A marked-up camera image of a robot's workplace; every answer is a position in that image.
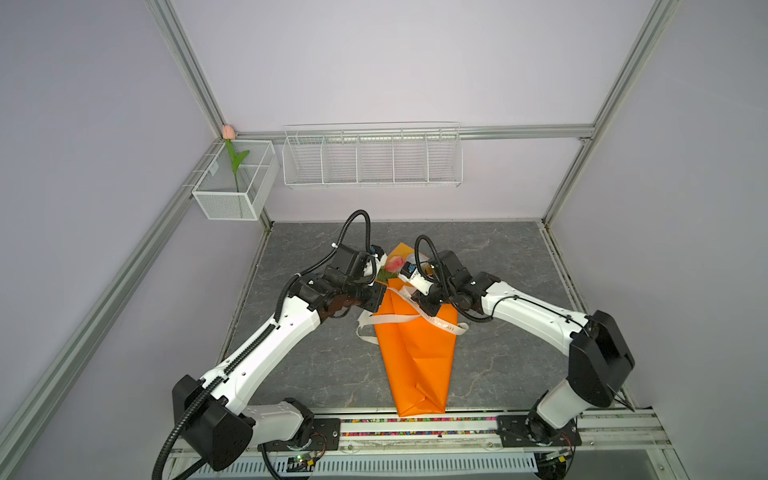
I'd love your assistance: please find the white ribbon strip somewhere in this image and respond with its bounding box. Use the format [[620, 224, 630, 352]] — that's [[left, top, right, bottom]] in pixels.
[[356, 286, 469, 345]]

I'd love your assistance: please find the dark pink rose fake flower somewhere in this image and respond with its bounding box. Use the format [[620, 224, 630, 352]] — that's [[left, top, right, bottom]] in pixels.
[[376, 256, 406, 284]]

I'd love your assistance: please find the orange wrapping paper sheet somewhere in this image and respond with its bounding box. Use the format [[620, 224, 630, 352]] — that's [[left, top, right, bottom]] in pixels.
[[374, 278, 457, 417]]

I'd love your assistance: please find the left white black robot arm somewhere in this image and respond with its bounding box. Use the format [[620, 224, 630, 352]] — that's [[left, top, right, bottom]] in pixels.
[[151, 275, 386, 479]]

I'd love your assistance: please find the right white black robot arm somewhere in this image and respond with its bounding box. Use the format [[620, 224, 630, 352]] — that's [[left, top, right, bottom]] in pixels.
[[399, 272, 635, 446]]

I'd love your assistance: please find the pink tulip fake flower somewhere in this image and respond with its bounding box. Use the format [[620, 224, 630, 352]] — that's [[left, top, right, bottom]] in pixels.
[[221, 125, 250, 192]]

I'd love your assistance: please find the white mesh corner basket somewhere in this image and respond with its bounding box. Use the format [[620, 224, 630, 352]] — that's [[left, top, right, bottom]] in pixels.
[[192, 140, 280, 221]]

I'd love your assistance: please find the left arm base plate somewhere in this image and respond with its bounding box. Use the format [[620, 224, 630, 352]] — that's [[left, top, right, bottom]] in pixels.
[[266, 417, 341, 452]]

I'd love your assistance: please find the white wire wall basket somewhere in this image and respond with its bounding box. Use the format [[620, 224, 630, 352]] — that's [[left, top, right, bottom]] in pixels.
[[282, 122, 464, 188]]

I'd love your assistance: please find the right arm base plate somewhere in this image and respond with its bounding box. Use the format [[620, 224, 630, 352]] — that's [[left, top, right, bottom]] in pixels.
[[496, 414, 582, 448]]

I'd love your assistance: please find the aluminium front rail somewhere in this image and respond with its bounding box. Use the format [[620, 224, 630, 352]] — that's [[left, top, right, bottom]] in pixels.
[[167, 409, 673, 458]]

